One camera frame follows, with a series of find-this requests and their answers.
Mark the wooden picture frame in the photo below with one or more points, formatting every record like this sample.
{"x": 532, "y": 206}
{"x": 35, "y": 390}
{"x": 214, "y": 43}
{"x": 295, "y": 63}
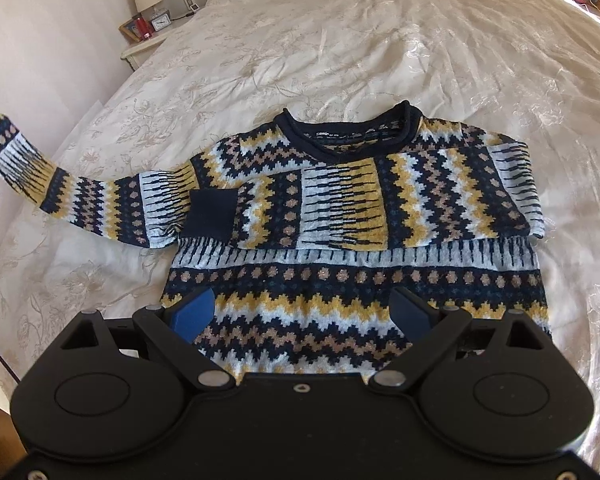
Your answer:
{"x": 127, "y": 30}

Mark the navy yellow patterned knit sweater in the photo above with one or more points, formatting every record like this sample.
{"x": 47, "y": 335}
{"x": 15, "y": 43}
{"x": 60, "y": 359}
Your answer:
{"x": 330, "y": 200}

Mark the small alarm clock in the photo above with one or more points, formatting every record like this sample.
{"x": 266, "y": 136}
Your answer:
{"x": 161, "y": 21}

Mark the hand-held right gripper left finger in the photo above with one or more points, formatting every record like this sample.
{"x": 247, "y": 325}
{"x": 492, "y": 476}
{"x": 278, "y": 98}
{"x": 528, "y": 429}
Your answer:
{"x": 192, "y": 315}

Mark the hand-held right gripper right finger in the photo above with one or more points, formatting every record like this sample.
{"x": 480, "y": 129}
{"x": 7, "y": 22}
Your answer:
{"x": 410, "y": 317}

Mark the cream floral embroidered bedspread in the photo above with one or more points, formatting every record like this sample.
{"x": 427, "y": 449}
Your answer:
{"x": 330, "y": 35}

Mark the white wall outlet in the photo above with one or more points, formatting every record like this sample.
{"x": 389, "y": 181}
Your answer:
{"x": 191, "y": 3}

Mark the white nightstand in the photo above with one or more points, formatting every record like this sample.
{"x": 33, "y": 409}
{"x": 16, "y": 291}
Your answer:
{"x": 145, "y": 52}

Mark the red candle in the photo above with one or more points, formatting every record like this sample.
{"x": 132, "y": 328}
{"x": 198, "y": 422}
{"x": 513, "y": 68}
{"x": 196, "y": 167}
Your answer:
{"x": 144, "y": 27}

